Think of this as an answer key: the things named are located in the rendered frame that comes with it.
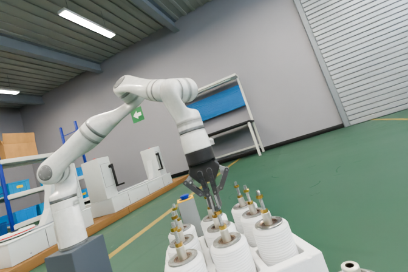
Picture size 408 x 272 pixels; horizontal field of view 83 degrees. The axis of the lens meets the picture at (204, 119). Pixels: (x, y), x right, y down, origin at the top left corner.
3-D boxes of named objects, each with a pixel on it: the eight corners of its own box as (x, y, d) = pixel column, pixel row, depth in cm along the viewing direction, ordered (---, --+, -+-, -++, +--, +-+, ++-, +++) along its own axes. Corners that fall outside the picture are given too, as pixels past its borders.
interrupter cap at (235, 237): (242, 244, 55) (241, 241, 55) (212, 252, 56) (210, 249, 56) (241, 231, 62) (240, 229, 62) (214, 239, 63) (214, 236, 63)
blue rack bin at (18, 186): (-7, 200, 435) (-9, 189, 438) (15, 195, 471) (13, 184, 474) (10, 194, 420) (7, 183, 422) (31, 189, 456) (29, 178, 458)
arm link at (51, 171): (79, 119, 84) (95, 121, 93) (28, 172, 84) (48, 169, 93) (96, 137, 82) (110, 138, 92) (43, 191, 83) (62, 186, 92)
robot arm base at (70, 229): (54, 254, 83) (44, 206, 85) (76, 241, 92) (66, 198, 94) (72, 250, 80) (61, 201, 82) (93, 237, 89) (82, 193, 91)
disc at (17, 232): (-15, 246, 201) (-16, 241, 202) (23, 231, 230) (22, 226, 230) (6, 241, 191) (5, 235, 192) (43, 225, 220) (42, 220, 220)
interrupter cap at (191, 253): (172, 255, 61) (172, 253, 61) (200, 248, 61) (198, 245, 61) (164, 272, 54) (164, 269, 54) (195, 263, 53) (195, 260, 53)
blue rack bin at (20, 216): (0, 229, 429) (-3, 217, 431) (22, 220, 464) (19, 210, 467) (17, 223, 413) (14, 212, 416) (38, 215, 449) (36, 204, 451)
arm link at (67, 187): (53, 161, 95) (62, 203, 93) (33, 164, 86) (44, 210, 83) (73, 155, 94) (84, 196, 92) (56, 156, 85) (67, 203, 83)
